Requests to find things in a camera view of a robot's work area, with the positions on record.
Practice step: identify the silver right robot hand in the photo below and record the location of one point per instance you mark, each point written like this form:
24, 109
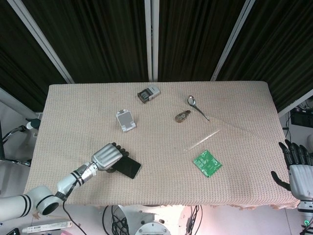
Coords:
297, 166

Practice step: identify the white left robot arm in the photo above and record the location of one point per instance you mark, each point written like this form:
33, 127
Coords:
49, 193

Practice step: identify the clear wrapped plastic straw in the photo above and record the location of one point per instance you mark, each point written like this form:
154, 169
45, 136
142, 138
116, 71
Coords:
203, 139

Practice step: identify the black electronic device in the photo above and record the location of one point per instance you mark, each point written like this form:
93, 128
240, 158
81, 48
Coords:
302, 118

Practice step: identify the black smartphone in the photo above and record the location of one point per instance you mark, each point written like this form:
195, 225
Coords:
129, 167

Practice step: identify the beige waffle tablecloth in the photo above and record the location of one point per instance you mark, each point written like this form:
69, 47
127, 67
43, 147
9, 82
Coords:
156, 151

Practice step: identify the black curtain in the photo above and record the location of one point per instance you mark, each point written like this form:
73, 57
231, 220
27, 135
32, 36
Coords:
102, 36

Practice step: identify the white labelled tube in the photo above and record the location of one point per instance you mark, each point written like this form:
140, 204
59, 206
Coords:
46, 226

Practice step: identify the green tea packet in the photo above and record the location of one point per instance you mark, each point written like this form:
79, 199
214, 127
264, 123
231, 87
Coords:
207, 163

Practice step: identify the brown correction tape dispenser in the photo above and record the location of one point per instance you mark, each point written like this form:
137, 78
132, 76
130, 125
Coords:
182, 116

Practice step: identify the metal spoon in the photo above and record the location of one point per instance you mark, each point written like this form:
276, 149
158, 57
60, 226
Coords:
193, 101

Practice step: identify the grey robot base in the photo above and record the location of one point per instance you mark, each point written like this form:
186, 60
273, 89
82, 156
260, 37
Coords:
152, 226

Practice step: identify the white folding phone stand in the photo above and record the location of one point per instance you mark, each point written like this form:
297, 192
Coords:
125, 120

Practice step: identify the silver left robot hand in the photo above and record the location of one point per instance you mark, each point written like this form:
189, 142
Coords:
107, 156

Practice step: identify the white frame post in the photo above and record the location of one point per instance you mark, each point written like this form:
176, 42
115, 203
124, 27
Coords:
40, 40
151, 40
231, 40

